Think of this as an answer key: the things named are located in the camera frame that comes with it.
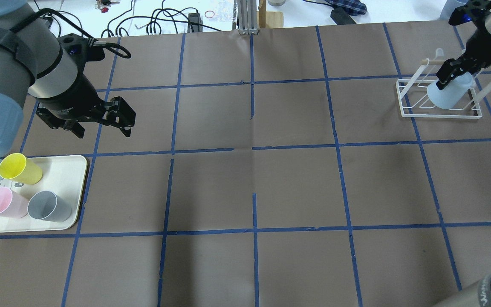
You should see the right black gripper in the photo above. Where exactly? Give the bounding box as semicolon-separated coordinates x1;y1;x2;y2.
436;26;491;90

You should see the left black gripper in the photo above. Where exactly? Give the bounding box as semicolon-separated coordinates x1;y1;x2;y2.
36;75;136;139

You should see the light blue ikea cup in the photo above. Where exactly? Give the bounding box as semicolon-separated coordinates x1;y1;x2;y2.
427;72;473;110

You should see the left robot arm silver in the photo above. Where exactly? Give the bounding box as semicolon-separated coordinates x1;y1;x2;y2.
0;0;136;158

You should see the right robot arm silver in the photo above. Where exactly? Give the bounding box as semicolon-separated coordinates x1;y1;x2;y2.
436;0;491;90

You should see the cream cup tray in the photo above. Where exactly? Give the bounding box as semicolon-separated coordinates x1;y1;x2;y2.
0;155;89;233

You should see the yellow cup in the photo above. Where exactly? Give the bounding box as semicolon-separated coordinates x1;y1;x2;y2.
0;153;43;185

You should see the grey cup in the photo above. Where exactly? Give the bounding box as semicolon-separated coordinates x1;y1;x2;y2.
27;191;72;222

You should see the pink cup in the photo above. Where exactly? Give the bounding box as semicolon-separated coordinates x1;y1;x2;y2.
0;187;29;218

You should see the folded plaid umbrella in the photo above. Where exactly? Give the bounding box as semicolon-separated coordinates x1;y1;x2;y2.
320;0;367;16

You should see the black power adapter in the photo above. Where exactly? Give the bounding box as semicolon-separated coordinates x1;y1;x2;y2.
330;6;356;25

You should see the wooden mug tree stand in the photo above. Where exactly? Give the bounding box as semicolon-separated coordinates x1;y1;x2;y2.
257;0;284;29

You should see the white wire cup rack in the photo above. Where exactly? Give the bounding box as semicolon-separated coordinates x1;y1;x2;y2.
396;48;491;120

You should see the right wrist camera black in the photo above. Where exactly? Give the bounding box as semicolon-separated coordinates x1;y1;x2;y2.
448;0;491;26

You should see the aluminium frame post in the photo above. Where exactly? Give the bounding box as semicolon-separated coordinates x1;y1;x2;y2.
236;0;259;35

